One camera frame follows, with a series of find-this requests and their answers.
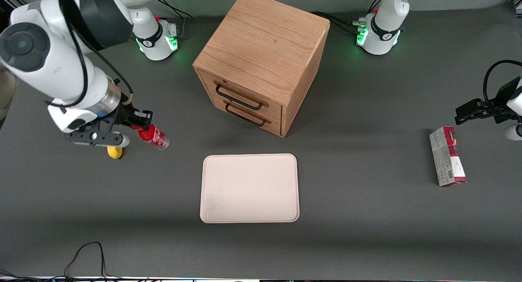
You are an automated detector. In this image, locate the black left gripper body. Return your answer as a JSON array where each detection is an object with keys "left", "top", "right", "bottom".
[{"left": 489, "top": 79, "right": 522, "bottom": 124}]

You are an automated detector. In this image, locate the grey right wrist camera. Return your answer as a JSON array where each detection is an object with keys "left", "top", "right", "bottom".
[{"left": 65, "top": 131, "right": 131, "bottom": 149}]

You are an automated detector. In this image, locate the black metal drawer handle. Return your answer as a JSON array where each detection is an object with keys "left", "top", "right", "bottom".
[
  {"left": 225, "top": 102, "right": 268, "bottom": 127},
  {"left": 215, "top": 83, "right": 264, "bottom": 111}
]

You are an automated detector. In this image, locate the black cable at base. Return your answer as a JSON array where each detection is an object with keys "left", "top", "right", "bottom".
[
  {"left": 154, "top": 0, "right": 194, "bottom": 40},
  {"left": 311, "top": 11, "right": 367, "bottom": 34}
]

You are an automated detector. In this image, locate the black cable at right base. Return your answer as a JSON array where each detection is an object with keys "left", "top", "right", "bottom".
[{"left": 154, "top": 0, "right": 194, "bottom": 40}]

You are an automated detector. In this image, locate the black looped cable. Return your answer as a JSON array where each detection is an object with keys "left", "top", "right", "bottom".
[{"left": 64, "top": 242, "right": 107, "bottom": 279}]

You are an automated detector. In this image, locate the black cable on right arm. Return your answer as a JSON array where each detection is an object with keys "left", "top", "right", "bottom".
[{"left": 55, "top": 0, "right": 134, "bottom": 109}]

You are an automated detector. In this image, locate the wooden drawer cabinet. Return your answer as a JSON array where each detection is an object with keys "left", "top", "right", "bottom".
[{"left": 192, "top": 0, "right": 331, "bottom": 138}]

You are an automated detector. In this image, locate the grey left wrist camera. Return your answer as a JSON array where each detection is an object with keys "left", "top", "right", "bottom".
[{"left": 504, "top": 124, "right": 522, "bottom": 141}]

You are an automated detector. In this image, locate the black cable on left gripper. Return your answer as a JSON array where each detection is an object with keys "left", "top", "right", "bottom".
[{"left": 483, "top": 60, "right": 522, "bottom": 105}]

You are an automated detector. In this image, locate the black cable at left base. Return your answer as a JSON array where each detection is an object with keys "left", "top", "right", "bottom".
[{"left": 311, "top": 11, "right": 367, "bottom": 34}]

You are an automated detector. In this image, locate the red coke bottle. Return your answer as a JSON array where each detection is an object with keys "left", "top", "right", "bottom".
[{"left": 130, "top": 124, "right": 170, "bottom": 151}]

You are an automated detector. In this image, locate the red white carton box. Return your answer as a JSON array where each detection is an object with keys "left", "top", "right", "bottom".
[{"left": 429, "top": 126, "right": 467, "bottom": 187}]

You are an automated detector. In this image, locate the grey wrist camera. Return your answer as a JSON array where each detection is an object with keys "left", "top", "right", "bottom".
[
  {"left": 504, "top": 124, "right": 522, "bottom": 141},
  {"left": 65, "top": 131, "right": 131, "bottom": 149}
]

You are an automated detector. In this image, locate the white tray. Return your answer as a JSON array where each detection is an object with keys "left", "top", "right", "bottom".
[{"left": 199, "top": 153, "right": 300, "bottom": 224}]

